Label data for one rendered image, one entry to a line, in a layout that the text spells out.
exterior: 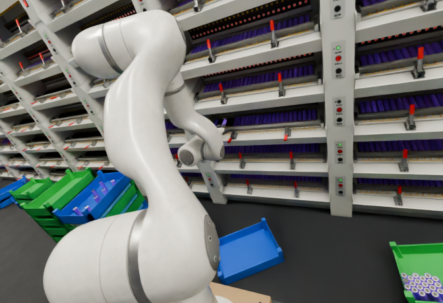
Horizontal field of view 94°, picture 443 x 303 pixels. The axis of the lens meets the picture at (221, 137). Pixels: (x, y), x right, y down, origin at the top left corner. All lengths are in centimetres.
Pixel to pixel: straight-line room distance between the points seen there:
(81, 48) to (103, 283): 39
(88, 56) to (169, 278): 40
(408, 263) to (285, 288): 48
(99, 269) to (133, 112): 21
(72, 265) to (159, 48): 34
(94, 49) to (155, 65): 13
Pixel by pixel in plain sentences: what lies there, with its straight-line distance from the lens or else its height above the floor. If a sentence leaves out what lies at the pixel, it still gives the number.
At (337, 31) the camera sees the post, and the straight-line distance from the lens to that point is 85.
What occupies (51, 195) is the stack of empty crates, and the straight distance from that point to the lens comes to 163.
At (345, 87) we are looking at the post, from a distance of 89.
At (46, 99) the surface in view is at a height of 89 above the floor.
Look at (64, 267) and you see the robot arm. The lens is 35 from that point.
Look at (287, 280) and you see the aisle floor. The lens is 111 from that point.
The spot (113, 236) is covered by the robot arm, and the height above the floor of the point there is 80.
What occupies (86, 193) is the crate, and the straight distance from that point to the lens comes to 136.
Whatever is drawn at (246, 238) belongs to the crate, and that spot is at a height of 0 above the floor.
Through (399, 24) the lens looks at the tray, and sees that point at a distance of 88.
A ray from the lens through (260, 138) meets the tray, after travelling 102.
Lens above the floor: 99
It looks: 27 degrees down
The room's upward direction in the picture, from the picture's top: 17 degrees counter-clockwise
